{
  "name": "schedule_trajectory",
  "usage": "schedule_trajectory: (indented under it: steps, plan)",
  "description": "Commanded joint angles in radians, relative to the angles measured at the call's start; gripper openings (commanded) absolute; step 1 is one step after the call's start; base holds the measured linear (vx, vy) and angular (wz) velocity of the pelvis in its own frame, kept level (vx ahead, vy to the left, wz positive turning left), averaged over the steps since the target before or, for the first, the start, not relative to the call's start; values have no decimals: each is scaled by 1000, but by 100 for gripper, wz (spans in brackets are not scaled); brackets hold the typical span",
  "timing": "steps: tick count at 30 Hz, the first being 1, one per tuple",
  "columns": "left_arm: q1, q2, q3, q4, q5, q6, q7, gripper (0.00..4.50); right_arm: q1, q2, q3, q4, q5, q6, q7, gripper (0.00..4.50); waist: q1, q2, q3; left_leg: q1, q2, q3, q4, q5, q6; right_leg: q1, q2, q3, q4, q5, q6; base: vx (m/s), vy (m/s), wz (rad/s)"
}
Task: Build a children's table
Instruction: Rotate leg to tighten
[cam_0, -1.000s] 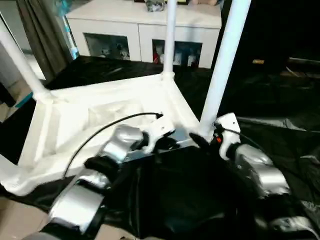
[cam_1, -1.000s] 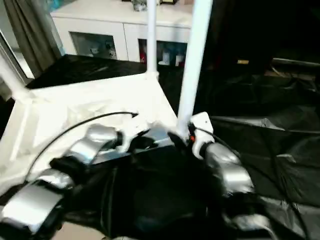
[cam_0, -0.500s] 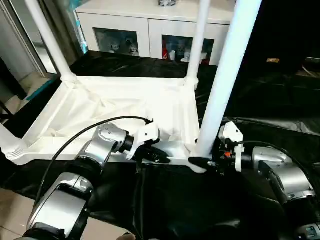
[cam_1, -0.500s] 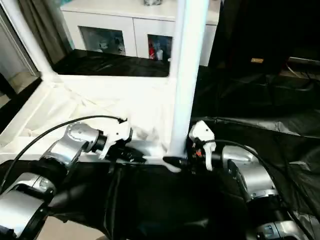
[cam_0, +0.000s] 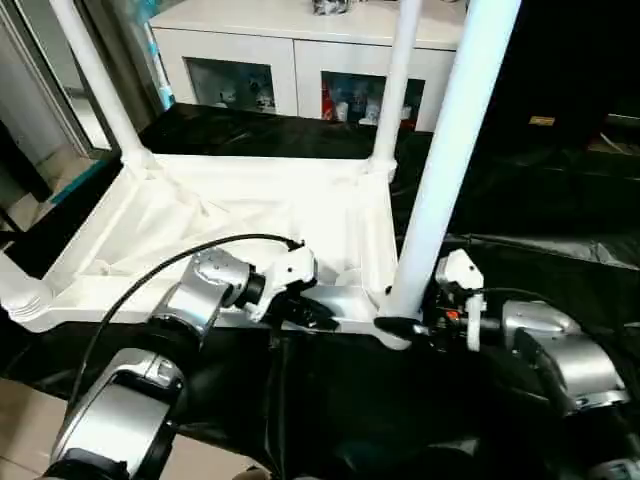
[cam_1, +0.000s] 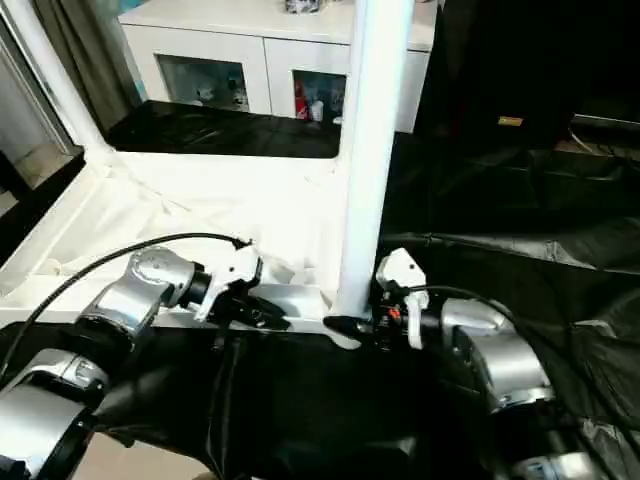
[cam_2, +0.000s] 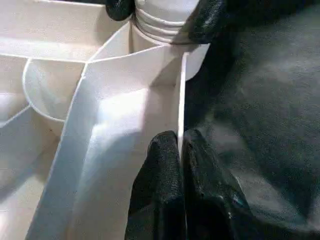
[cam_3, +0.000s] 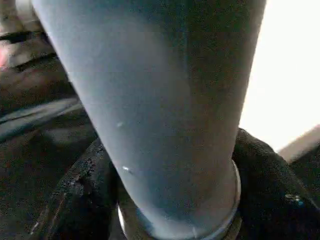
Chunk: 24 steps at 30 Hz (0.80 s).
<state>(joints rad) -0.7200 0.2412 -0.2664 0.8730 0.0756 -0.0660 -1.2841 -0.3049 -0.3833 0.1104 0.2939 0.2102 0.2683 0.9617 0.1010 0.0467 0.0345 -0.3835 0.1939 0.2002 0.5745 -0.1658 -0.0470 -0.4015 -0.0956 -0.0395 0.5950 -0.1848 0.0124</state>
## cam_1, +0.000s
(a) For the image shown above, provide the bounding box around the white plastic table top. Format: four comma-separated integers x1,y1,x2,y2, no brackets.
0,144,374,351

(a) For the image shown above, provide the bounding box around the white plastic table leg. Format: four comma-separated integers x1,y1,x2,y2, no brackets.
0,0,114,161
339,0,370,161
333,0,417,321

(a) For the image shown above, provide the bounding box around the black plastic mat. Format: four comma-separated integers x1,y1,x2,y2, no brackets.
0,97,640,480

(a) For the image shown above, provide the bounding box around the white glass-door cabinet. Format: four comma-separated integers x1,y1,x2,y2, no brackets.
117,0,436,134

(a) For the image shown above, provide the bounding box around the grey-brown curtain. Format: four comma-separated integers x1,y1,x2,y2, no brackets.
34,0,144,134

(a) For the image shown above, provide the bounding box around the black box with yellow label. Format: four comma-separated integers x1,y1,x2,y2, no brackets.
414,0,576,146

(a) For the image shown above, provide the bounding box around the dark crumpled object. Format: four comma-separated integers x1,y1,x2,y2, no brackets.
284,0,331,14

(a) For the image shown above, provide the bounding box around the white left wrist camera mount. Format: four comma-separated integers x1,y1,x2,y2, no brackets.
192,239,266,324

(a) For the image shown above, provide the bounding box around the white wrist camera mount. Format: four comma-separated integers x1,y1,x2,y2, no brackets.
374,247,430,350
192,239,266,324

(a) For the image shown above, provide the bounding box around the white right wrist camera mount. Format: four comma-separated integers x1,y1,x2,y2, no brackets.
374,247,430,350

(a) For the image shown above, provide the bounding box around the dark metal rail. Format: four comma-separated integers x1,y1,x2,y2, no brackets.
569,112,640,129

